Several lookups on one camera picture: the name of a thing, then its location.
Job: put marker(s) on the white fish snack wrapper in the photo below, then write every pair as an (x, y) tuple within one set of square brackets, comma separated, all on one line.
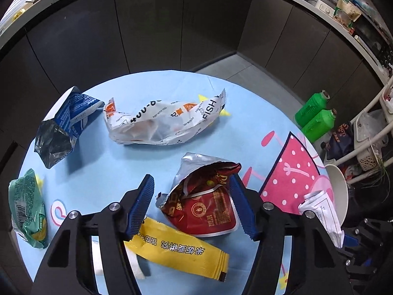
[(161, 123)]

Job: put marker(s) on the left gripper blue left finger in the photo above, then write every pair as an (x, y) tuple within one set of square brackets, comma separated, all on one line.
[(136, 204)]

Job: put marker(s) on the green plastic bottle rear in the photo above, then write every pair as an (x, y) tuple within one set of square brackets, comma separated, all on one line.
[(311, 108)]

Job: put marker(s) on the white round trash bin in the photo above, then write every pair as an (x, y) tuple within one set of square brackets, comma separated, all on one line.
[(340, 191)]

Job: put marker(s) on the white paper napkin pack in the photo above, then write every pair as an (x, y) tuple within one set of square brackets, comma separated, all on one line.
[(133, 261)]

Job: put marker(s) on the green snack bag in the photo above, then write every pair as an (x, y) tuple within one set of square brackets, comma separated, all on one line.
[(26, 204)]

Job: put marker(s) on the dark kitchen cabinets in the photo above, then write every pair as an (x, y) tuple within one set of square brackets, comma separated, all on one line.
[(60, 43)]

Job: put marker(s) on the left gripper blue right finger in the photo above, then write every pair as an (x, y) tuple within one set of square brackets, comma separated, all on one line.
[(246, 204)]

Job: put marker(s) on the blue cartoon pig tablecloth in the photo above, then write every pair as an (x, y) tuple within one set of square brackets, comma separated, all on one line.
[(270, 148)]

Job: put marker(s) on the white plastic storage rack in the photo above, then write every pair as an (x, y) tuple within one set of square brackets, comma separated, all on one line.
[(381, 165)]

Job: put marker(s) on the green plastic bottle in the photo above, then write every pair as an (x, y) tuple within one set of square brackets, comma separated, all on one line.
[(311, 108), (319, 125)]

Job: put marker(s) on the green plastic bottle front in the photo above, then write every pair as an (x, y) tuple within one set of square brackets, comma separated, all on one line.
[(319, 125)]

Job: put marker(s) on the pink tissue pack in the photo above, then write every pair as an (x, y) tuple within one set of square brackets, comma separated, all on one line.
[(322, 206)]

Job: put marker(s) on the navy shopping bag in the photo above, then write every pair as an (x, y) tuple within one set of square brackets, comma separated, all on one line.
[(341, 142)]

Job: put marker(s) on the yellow snack wrapper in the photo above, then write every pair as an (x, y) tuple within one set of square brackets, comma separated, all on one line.
[(161, 244)]

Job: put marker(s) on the red foil snack bag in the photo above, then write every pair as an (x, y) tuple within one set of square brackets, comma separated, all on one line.
[(199, 202)]

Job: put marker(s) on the blue foil snack bag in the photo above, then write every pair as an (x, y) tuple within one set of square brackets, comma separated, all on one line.
[(62, 126)]

